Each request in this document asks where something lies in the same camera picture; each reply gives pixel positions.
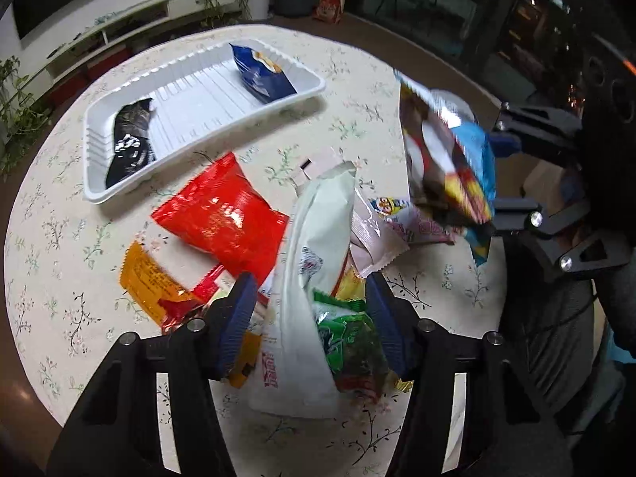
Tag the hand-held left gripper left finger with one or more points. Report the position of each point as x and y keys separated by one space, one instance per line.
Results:
x=238 y=318

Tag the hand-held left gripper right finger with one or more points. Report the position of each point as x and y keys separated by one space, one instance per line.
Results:
x=385 y=320

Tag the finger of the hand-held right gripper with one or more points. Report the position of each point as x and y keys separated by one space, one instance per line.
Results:
x=504 y=143
x=516 y=213

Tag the green snack packet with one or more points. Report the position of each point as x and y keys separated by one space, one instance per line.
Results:
x=348 y=348

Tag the colourful light blue snack packet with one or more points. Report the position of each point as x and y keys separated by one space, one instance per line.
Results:
x=437 y=159

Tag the large white snack packet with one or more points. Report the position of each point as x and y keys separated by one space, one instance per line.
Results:
x=303 y=238

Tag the red snack packet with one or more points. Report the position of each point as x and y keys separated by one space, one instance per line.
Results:
x=223 y=213

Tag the pink cartoon snack packet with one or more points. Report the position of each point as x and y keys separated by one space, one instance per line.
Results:
x=397 y=213

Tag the white plastic tray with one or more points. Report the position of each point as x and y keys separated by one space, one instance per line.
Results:
x=198 y=94

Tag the orange and black snack packet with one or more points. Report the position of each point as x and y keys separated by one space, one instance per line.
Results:
x=243 y=357

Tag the yellow snack packet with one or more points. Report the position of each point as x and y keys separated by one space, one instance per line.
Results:
x=350 y=285

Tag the pale pink snack packet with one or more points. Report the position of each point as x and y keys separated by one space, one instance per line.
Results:
x=372 y=248

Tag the grey ribbed fabric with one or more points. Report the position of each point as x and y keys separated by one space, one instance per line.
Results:
x=551 y=333

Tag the teal chair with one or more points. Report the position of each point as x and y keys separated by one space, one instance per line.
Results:
x=437 y=5

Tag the small pale pink packet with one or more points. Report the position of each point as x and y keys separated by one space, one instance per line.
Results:
x=318 y=166

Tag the floral tablecloth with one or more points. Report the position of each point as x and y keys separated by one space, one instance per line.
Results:
x=74 y=258

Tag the red paper bag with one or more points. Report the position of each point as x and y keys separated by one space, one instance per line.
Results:
x=329 y=9

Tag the dark blue snack packet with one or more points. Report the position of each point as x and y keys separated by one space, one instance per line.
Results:
x=261 y=77

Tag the trailing floor plant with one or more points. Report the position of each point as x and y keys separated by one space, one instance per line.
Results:
x=20 y=119

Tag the white TV cabinet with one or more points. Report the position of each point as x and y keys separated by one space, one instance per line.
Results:
x=124 y=20

